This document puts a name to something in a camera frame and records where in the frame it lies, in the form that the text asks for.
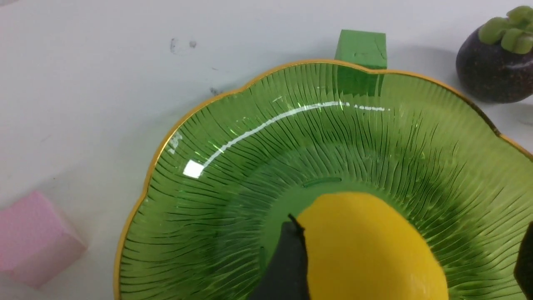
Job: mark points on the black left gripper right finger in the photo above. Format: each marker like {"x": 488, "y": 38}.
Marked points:
{"x": 523, "y": 270}

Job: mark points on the green foam cube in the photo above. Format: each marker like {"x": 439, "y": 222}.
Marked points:
{"x": 367, "y": 49}

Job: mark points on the dark purple toy mangosteen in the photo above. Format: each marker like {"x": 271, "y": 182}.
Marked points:
{"x": 495, "y": 63}

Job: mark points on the pink foam cube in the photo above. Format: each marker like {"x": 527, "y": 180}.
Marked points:
{"x": 37, "y": 241}

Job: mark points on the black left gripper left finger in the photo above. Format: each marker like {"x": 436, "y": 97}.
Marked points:
{"x": 285, "y": 277}

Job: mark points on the green glass leaf plate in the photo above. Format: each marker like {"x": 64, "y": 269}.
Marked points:
{"x": 228, "y": 173}

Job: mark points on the yellow toy lemon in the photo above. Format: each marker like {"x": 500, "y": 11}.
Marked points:
{"x": 360, "y": 248}

